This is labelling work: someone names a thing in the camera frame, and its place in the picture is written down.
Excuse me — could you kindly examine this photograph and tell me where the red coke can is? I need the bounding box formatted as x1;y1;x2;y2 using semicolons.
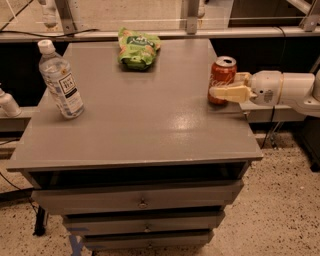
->
208;56;237;89

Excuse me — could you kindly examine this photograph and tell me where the metal rail frame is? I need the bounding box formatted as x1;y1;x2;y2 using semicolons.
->
0;0;320;42

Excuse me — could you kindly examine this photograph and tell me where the grey drawer cabinet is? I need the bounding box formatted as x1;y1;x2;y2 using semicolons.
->
6;38;264;252

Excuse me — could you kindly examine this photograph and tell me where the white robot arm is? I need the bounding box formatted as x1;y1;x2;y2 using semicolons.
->
209;70;320;117

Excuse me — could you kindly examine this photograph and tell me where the white bottle at left edge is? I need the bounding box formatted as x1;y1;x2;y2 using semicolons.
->
0;88;21;117

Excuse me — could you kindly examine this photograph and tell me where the clear water bottle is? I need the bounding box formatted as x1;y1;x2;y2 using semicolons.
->
37;39;84;119

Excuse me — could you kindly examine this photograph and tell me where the bottom grey drawer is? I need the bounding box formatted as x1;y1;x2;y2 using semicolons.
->
83;230;213;250

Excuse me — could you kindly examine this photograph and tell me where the black cable on floor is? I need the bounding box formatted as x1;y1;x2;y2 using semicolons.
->
0;171;48;237

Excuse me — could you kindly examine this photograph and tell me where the green chip bag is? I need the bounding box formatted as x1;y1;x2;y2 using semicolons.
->
118;27;161;71

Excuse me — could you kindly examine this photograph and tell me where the top grey drawer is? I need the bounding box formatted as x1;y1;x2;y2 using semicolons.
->
32;180;243;215

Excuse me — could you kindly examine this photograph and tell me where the grey drawer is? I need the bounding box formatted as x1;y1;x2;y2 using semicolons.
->
32;180;243;215
63;209;225;236
83;230;213;250

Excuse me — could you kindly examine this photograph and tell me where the middle grey drawer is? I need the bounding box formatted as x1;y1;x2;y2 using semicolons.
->
63;209;225;236

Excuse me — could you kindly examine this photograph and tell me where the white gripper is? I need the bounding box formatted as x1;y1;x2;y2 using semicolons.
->
209;71;283;106

